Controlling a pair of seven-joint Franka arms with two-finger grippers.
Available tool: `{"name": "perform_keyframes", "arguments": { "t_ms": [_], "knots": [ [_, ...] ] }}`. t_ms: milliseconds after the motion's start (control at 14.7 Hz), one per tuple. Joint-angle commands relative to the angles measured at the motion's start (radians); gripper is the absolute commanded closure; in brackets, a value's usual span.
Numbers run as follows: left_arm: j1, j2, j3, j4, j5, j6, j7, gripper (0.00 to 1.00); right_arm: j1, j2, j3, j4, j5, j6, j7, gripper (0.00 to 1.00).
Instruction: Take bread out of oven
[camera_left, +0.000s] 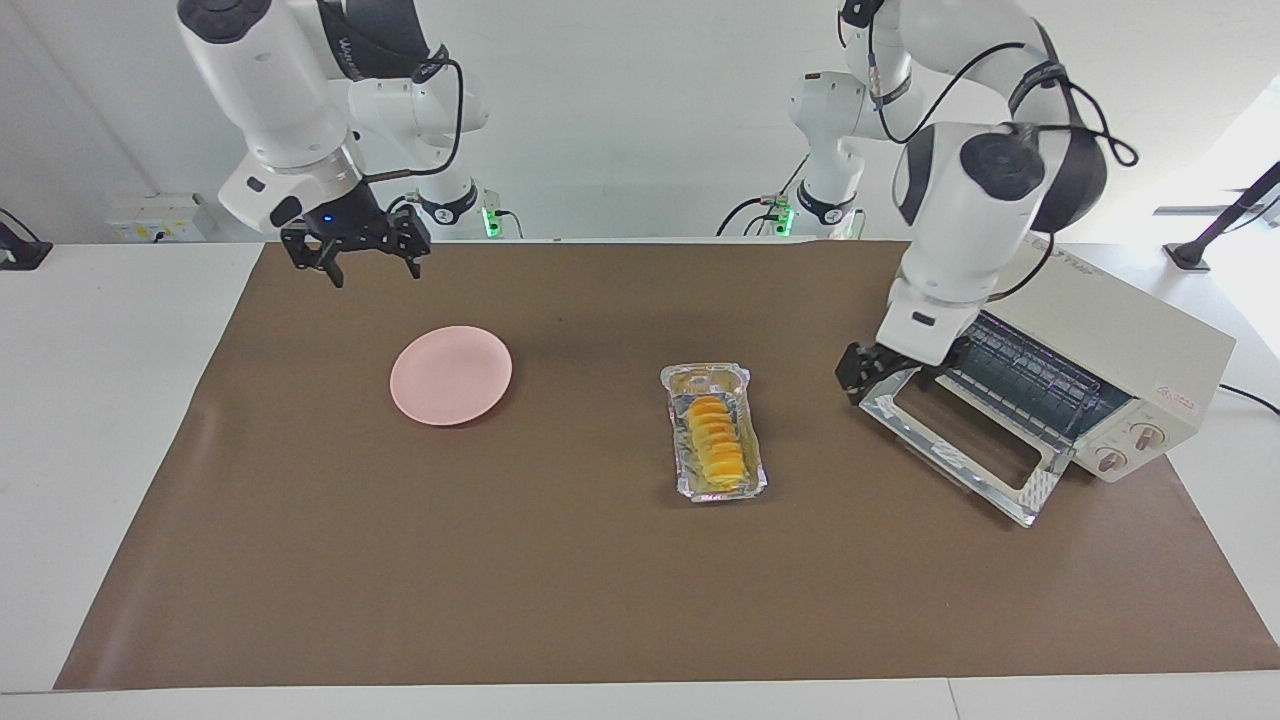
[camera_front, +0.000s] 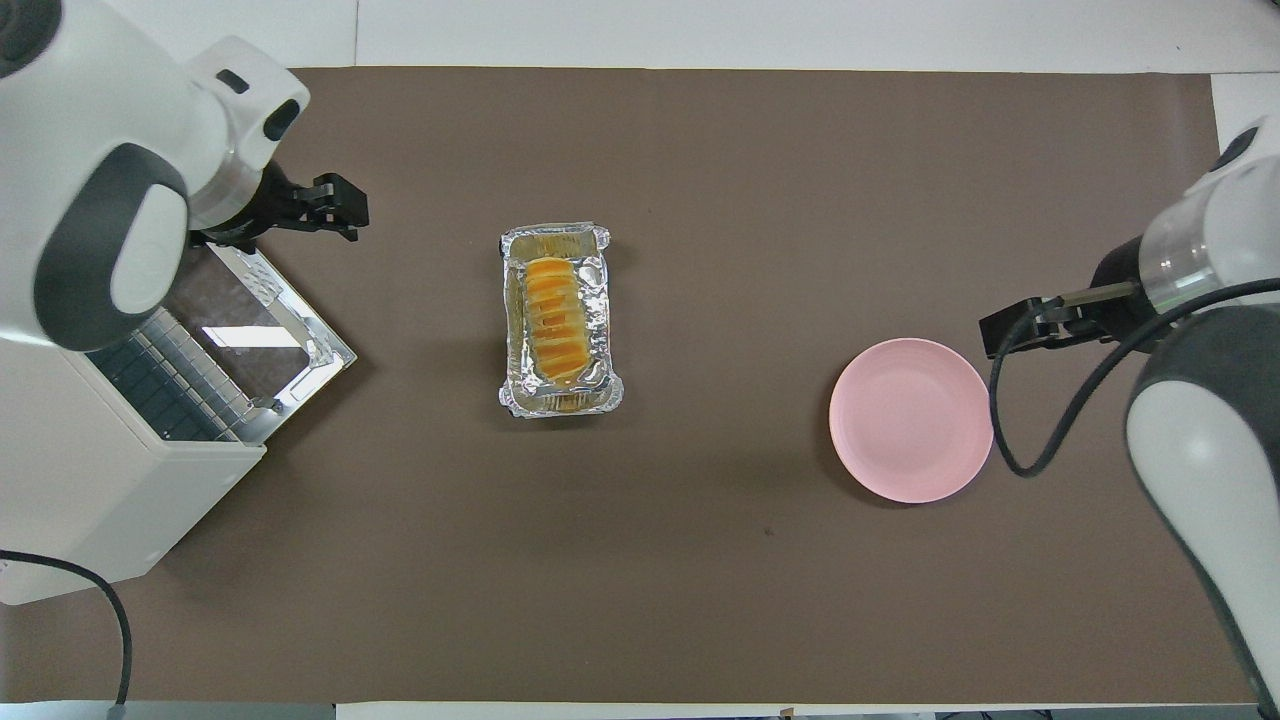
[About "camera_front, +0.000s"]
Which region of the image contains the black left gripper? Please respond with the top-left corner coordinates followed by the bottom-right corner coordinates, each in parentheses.
top-left (200, 165), bottom-right (370, 249)

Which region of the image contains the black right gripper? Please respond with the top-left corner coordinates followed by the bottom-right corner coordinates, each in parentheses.
top-left (980, 237), bottom-right (1151, 359)

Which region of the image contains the golden ridged bread loaf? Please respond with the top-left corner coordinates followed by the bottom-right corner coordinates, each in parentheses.
top-left (525, 257), bottom-right (587, 387)

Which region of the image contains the aluminium foil tray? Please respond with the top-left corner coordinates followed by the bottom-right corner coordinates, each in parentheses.
top-left (498, 222), bottom-right (625, 419)

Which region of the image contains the glass oven door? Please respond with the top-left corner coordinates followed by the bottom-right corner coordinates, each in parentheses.
top-left (128, 230), bottom-right (358, 446)

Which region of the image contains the metal oven rack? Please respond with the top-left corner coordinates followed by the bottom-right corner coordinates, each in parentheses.
top-left (85, 305), bottom-right (253, 447)

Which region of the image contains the white toaster oven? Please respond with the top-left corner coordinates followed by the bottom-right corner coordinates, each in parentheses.
top-left (0, 240), bottom-right (268, 607)

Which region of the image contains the pink round plate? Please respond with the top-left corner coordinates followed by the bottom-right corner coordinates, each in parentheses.
top-left (828, 337), bottom-right (996, 505)

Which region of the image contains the brown table mat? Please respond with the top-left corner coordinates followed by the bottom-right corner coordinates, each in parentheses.
top-left (0, 66), bottom-right (1263, 706)

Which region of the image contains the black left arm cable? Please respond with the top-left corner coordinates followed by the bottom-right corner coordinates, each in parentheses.
top-left (0, 550), bottom-right (134, 707)

